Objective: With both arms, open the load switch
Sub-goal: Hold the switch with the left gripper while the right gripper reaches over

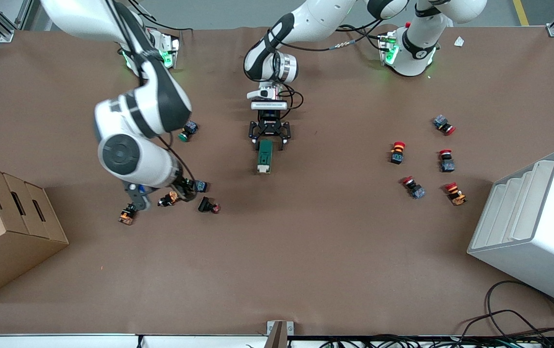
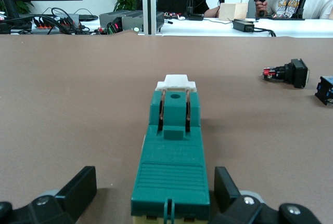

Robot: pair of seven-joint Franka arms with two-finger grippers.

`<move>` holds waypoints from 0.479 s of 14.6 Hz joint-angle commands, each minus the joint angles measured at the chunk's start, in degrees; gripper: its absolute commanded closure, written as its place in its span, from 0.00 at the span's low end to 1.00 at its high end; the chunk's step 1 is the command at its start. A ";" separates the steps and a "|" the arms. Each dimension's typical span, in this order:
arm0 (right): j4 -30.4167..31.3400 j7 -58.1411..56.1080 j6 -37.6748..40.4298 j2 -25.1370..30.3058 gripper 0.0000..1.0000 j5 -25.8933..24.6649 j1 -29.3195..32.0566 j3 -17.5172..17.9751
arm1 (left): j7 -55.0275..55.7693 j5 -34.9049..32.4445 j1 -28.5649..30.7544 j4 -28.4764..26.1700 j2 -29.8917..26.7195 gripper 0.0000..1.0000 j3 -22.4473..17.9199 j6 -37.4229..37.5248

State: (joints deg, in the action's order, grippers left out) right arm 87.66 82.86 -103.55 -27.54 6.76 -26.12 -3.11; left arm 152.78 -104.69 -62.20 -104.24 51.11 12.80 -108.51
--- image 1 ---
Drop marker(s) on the brown table cover sheet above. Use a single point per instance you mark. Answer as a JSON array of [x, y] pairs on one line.
[[306, 251]]

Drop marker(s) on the small metal bracket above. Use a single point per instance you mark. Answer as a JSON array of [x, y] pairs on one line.
[[279, 333]]

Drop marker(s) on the red mushroom button blue block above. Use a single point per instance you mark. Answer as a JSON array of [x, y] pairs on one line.
[[417, 192], [447, 165], [441, 122]]

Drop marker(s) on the brown cardboard box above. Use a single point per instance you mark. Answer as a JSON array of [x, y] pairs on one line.
[[6, 232]]

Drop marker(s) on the red button orange collar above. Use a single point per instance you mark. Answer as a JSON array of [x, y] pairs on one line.
[[397, 155]]

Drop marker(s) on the red mushroom button orange block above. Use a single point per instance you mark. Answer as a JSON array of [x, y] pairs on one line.
[[457, 197]]

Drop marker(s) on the black selector switch red block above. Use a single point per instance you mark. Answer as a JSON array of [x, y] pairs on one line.
[[204, 205]]

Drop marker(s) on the white slotted storage bin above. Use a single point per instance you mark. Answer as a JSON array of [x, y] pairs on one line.
[[547, 232]]

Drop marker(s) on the white paper scrap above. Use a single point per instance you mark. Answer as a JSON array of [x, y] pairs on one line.
[[459, 41]]

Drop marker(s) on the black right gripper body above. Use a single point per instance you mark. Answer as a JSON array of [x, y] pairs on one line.
[[184, 187]]

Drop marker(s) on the white table edge rail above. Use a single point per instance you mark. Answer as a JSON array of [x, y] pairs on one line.
[[64, 342]]

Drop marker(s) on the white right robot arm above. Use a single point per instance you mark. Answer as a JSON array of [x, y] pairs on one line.
[[137, 159]]

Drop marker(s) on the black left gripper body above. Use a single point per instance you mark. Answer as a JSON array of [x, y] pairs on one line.
[[269, 127]]

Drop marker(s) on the black selector switch orange block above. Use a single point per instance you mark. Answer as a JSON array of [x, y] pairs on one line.
[[170, 198], [127, 216]]

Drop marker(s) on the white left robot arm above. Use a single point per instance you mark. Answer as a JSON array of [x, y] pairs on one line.
[[306, 19]]

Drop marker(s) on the green push button blue block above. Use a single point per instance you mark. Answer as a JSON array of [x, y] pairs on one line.
[[200, 186], [191, 129]]

